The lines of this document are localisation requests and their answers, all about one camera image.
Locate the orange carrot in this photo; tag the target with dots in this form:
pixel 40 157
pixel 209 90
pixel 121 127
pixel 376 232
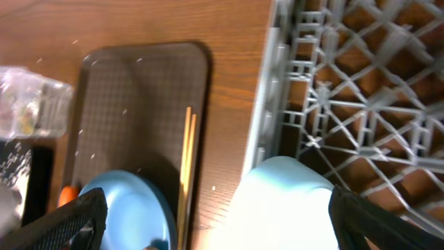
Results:
pixel 68 194

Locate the light blue rice bowl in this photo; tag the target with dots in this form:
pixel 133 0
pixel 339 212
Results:
pixel 280 204

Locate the dark brown serving tray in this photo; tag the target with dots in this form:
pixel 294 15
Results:
pixel 129 112

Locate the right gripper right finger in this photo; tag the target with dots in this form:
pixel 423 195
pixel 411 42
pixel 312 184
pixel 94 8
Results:
pixel 357 221

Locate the grey plastic dishwasher rack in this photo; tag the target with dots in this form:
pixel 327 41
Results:
pixel 354 90

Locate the white rice pile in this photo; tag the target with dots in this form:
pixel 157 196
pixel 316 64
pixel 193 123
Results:
pixel 16 158

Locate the large blue plate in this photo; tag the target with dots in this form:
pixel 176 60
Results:
pixel 138 214

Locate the black rectangular tray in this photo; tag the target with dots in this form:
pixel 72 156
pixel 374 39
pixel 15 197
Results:
pixel 20 210

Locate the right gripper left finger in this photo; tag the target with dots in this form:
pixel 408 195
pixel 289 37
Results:
pixel 79 224

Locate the clear plastic bin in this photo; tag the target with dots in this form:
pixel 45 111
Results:
pixel 32 105

